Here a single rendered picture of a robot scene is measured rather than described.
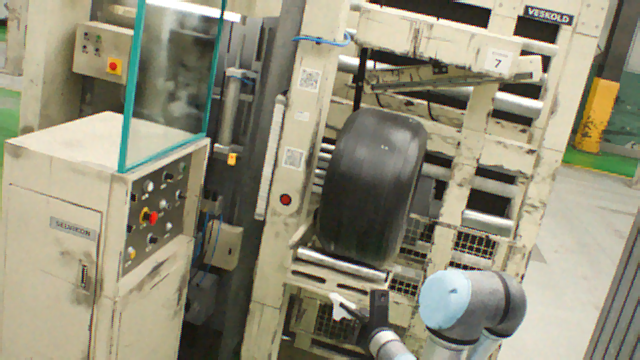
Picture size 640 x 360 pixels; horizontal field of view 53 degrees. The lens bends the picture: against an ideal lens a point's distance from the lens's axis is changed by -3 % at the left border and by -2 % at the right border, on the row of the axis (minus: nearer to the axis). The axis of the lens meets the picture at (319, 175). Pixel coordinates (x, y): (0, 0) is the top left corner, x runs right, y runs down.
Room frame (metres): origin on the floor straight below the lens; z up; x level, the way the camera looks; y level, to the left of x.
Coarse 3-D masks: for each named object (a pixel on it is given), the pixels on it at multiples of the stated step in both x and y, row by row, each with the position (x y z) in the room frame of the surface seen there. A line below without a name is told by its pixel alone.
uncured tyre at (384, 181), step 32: (352, 128) 2.19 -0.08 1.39; (384, 128) 2.20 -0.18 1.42; (416, 128) 2.23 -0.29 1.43; (352, 160) 2.10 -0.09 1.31; (384, 160) 2.09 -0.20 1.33; (416, 160) 2.13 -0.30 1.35; (352, 192) 2.06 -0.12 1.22; (384, 192) 2.05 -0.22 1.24; (320, 224) 2.12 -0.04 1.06; (352, 224) 2.06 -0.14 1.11; (384, 224) 2.04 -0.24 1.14; (352, 256) 2.14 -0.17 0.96; (384, 256) 2.10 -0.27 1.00
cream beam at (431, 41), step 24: (360, 24) 2.53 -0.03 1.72; (384, 24) 2.52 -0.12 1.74; (408, 24) 2.50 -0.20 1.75; (432, 24) 2.49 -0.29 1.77; (384, 48) 2.51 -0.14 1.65; (408, 48) 2.50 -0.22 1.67; (432, 48) 2.48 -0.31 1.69; (456, 48) 2.47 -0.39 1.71; (480, 48) 2.45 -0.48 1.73; (504, 48) 2.44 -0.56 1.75; (480, 72) 2.45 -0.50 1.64
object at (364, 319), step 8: (360, 312) 1.52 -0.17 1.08; (368, 312) 1.53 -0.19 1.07; (360, 320) 1.51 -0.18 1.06; (368, 320) 1.50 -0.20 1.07; (352, 328) 1.54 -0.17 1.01; (360, 328) 1.50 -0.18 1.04; (384, 328) 1.46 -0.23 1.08; (360, 336) 1.50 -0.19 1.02; (368, 336) 1.49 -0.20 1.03; (360, 344) 1.50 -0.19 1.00; (368, 344) 1.44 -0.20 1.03; (368, 352) 1.46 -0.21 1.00
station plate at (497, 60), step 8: (488, 48) 2.44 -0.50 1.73; (496, 48) 2.44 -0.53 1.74; (488, 56) 2.44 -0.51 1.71; (496, 56) 2.44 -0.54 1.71; (504, 56) 2.43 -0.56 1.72; (512, 56) 2.43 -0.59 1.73; (488, 64) 2.44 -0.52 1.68; (496, 64) 2.44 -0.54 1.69; (504, 64) 2.43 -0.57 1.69; (504, 72) 2.43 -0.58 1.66
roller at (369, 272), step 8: (304, 248) 2.21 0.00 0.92; (296, 256) 2.21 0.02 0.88; (304, 256) 2.19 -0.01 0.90; (312, 256) 2.19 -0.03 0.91; (320, 256) 2.19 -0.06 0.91; (328, 256) 2.19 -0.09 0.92; (336, 256) 2.20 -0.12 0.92; (320, 264) 2.19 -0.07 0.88; (328, 264) 2.18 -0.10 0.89; (336, 264) 2.17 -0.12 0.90; (344, 264) 2.17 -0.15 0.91; (352, 264) 2.17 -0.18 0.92; (360, 264) 2.17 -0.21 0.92; (352, 272) 2.16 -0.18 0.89; (360, 272) 2.16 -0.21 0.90; (368, 272) 2.15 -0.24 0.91; (376, 272) 2.15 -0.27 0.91; (384, 272) 2.15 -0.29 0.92; (376, 280) 2.15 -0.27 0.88; (384, 280) 2.14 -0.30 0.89
